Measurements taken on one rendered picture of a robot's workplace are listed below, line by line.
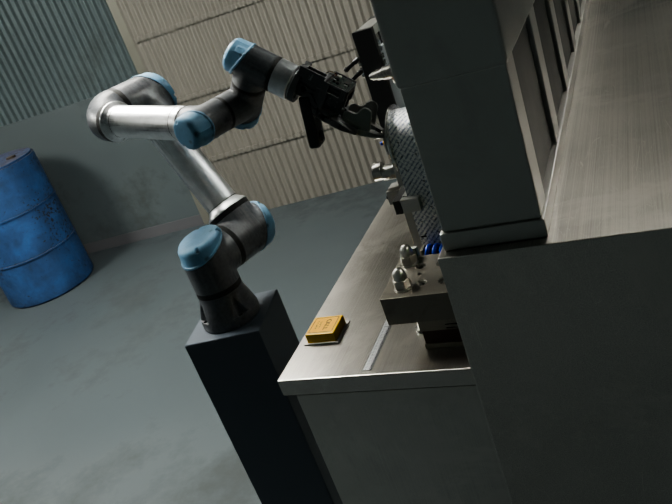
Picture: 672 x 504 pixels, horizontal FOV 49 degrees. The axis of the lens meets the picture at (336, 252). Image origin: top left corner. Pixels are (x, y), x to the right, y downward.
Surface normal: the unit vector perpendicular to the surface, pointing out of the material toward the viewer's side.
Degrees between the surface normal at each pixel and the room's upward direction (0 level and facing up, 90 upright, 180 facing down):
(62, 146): 90
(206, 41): 90
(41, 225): 90
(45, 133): 90
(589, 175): 0
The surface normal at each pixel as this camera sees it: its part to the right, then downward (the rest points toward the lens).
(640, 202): -0.32, -0.86
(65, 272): 0.70, 0.07
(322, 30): -0.15, 0.46
